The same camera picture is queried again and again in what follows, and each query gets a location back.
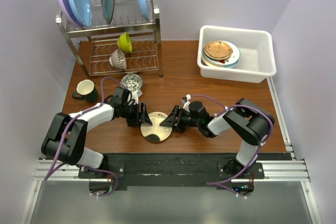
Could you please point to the white floral bottom plate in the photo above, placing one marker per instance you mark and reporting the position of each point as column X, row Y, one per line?
column 235, row 56

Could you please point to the cream and teal plate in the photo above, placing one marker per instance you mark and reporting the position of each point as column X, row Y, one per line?
column 221, row 63

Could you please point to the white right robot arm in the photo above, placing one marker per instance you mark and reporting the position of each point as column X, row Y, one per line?
column 253, row 124

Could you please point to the steel dish rack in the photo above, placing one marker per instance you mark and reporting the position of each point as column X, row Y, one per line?
column 93, row 46

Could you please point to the lime green bowl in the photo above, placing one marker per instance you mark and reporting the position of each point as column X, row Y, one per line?
column 124, row 43

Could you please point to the white crackle floral plate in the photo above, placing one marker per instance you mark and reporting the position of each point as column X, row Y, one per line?
column 156, row 133

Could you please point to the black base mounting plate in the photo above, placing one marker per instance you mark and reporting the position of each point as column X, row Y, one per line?
column 174, row 170

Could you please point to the dark green mug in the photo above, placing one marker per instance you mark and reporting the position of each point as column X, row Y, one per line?
column 86, row 91

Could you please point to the purple plate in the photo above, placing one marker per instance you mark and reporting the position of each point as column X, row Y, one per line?
column 61, row 1

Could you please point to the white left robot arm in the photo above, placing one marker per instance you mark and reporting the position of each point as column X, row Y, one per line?
column 66, row 136

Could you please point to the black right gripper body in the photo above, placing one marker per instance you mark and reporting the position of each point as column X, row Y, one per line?
column 186, row 120

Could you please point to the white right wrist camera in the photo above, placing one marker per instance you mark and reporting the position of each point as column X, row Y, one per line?
column 187, row 99

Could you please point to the red patterned white bowl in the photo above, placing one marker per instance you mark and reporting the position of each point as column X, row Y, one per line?
column 118, row 60

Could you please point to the white plastic bin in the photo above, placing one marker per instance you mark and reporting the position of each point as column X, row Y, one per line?
column 256, row 55

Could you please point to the black floral patterned bowl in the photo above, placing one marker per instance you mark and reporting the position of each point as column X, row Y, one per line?
column 132, row 82

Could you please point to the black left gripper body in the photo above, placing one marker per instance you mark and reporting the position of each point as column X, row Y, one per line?
column 131, row 113

